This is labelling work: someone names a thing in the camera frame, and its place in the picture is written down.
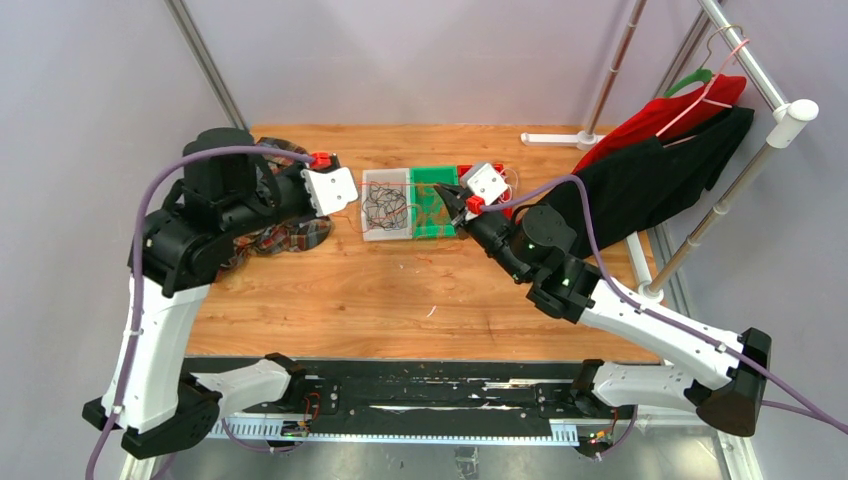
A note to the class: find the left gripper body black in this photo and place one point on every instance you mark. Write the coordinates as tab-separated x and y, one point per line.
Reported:
283	197

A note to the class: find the pink hanger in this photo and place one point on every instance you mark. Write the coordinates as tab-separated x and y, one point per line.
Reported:
703	97

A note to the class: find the red bin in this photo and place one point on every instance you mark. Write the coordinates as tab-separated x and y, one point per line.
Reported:
474	204

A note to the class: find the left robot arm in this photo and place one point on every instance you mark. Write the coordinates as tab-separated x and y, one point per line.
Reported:
231	187

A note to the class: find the green bin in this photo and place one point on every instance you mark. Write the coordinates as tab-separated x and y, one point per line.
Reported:
429	216

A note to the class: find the black garment on hanger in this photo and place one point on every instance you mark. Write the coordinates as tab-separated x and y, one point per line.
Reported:
646	183

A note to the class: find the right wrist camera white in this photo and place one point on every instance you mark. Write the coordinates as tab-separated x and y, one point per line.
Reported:
486	182

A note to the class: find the plaid cloth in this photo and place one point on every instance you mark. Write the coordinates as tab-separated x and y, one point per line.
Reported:
290	237

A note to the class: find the clothes rack metal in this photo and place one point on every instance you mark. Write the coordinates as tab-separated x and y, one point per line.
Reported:
657	254

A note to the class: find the white bin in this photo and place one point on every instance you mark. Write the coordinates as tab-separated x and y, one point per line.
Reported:
385	207

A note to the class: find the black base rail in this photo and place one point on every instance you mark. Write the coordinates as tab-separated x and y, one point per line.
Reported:
448	399

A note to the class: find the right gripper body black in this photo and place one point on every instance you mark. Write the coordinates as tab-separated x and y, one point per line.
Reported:
489	230

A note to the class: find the green hanger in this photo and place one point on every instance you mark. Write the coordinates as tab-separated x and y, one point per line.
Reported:
701	76

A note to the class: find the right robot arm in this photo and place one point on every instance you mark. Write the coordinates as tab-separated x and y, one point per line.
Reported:
718	375

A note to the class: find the red garment on hanger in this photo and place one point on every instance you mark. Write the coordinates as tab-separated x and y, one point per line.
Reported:
725	91

